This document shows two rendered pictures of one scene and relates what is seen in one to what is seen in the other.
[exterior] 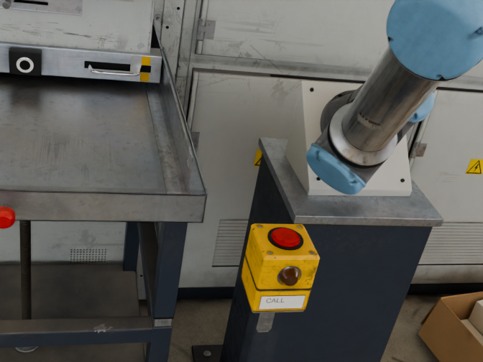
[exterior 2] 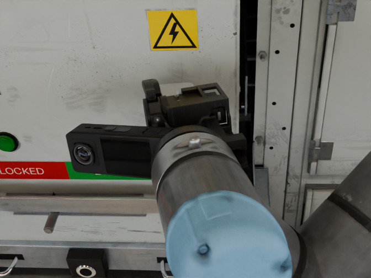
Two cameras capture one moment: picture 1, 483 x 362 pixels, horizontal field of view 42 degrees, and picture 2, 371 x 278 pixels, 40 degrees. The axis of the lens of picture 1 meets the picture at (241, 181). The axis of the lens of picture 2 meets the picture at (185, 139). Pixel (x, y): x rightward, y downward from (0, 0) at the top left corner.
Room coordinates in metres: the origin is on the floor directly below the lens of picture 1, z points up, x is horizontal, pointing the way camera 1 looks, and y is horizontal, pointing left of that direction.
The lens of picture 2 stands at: (0.74, 0.09, 1.58)
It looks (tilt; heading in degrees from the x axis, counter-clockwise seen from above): 40 degrees down; 25
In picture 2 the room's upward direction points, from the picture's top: 4 degrees counter-clockwise
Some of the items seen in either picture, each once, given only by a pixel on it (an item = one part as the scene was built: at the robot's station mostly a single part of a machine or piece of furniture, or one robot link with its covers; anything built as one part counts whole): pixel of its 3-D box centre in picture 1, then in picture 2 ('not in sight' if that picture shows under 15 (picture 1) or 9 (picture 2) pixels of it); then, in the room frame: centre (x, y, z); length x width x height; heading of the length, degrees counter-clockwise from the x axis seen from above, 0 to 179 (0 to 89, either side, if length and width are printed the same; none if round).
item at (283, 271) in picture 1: (290, 278); not in sight; (0.66, -0.09, 0.87); 0.03 x 0.01 x 0.03; 108
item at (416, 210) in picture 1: (344, 179); not in sight; (1.20, -0.22, 0.74); 0.32 x 0.32 x 0.02; 17
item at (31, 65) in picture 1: (25, 62); (87, 265); (1.14, 0.46, 0.90); 0.06 x 0.03 x 0.05; 108
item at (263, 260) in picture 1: (278, 266); not in sight; (0.70, -0.07, 0.85); 0.08 x 0.08 x 0.10; 18
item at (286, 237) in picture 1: (284, 240); not in sight; (0.70, -0.07, 0.90); 0.04 x 0.04 x 0.02
